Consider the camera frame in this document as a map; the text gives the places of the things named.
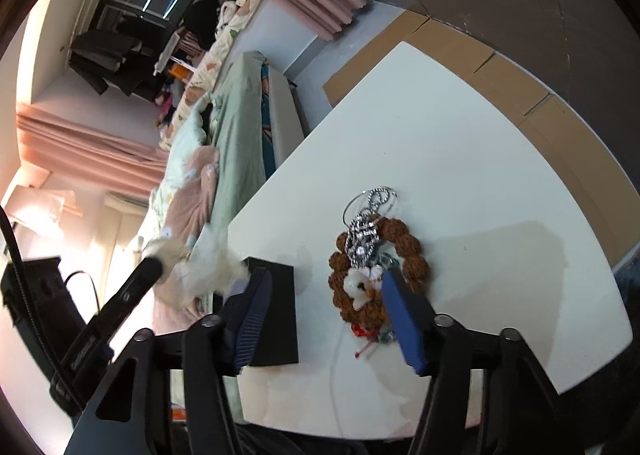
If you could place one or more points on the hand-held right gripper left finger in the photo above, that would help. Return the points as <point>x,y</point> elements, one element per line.
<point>249,320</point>

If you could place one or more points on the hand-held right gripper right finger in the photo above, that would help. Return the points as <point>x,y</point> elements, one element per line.
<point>402,325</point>

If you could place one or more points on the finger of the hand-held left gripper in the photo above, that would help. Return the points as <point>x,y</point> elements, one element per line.
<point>135,285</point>

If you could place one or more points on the black jewelry box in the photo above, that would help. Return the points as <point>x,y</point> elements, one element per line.
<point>275,320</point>

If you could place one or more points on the white carved pendant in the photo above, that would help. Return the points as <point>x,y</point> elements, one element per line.
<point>359,287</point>

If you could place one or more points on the pink duck print blanket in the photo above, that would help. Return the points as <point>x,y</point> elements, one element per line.
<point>190,215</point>

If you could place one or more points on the pale green printed quilt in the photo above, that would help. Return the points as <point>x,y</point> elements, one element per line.
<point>172,180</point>

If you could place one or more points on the pale green pillow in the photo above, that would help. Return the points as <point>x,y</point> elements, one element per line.
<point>192,135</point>

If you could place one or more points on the blue printed mattress cover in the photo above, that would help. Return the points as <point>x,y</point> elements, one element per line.
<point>267,135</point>

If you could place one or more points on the bed with green sheet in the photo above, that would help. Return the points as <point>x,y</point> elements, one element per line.
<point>240,125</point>

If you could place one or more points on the white side table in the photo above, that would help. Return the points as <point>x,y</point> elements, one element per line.
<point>450,135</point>

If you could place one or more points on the hanging dark clothes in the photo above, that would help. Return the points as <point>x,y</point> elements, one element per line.
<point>110,55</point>

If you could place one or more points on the floral window seat cushion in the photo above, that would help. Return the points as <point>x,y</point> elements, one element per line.
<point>220,45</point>

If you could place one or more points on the flattened cardboard sheet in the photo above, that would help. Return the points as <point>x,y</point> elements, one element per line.
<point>500,70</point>

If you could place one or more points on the white bed frame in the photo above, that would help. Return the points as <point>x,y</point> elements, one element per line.
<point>289,110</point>

